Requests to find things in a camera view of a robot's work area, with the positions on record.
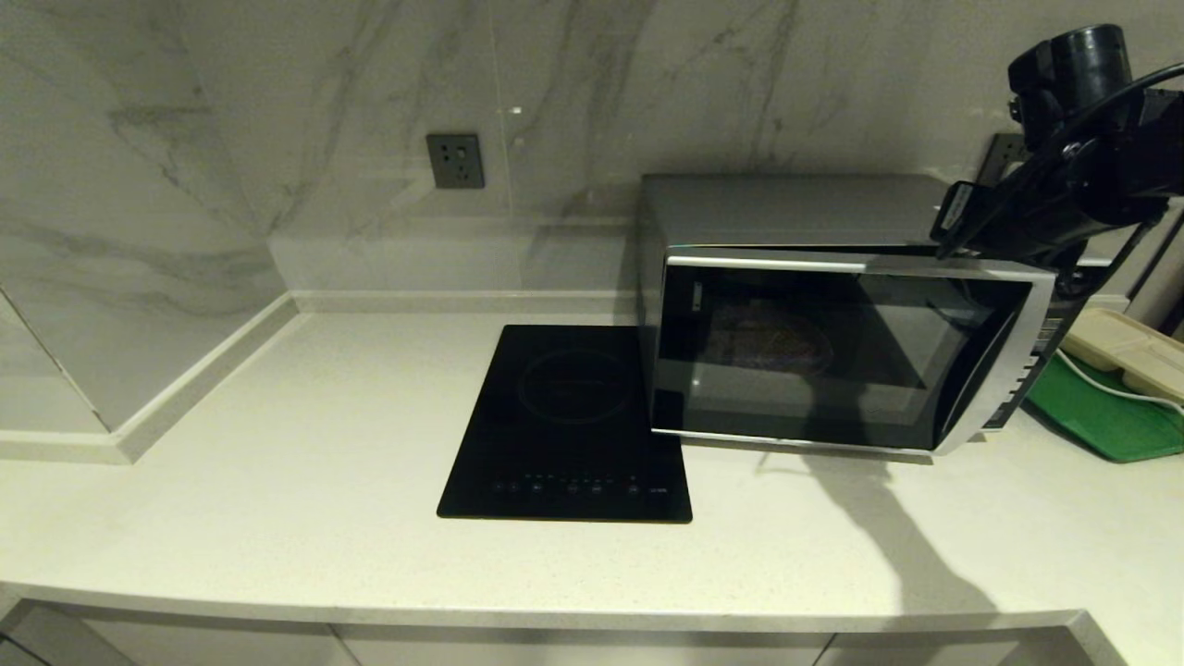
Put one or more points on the black cylindrical wrist camera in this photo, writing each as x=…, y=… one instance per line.
x=1073, y=69

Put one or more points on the grey cabinet front panel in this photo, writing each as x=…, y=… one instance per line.
x=925, y=650

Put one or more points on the silver Panasonic microwave oven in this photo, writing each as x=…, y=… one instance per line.
x=795, y=211

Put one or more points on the green plastic tray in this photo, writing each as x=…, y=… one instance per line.
x=1101, y=421

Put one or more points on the black induction cooktop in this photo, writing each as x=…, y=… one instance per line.
x=555, y=425

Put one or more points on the purple round plate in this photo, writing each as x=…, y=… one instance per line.
x=777, y=344

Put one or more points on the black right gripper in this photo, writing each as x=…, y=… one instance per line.
x=1045, y=208

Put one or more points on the black glass microwave door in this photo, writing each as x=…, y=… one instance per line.
x=814, y=361

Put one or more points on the grey single wall socket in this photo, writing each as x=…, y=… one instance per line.
x=455, y=162

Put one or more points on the grey double wall socket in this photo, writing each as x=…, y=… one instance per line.
x=1004, y=157

